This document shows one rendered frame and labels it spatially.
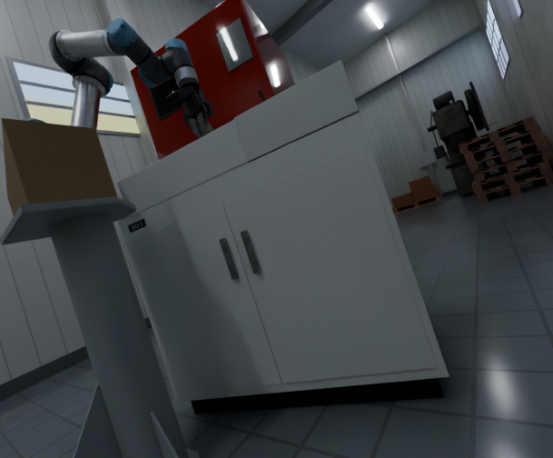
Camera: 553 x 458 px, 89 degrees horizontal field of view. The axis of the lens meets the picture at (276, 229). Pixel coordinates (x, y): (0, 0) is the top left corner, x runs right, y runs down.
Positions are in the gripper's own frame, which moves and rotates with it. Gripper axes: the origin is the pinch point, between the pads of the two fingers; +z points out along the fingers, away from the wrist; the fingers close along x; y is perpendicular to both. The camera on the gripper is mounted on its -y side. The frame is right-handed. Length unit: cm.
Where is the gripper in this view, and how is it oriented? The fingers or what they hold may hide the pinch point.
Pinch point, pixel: (202, 136)
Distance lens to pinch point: 105.0
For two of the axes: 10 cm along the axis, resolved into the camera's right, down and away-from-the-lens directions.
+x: -8.8, 3.0, 3.7
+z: 3.2, 9.5, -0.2
